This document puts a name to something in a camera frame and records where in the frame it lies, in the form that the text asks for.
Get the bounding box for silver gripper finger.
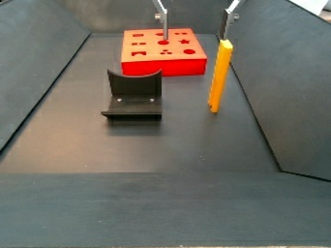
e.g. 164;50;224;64
151;0;168;40
221;0;245;40

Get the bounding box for yellow square-circle peg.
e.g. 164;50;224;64
208;40;232;113

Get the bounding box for red shape-sorting board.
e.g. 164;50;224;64
120;28;207;77

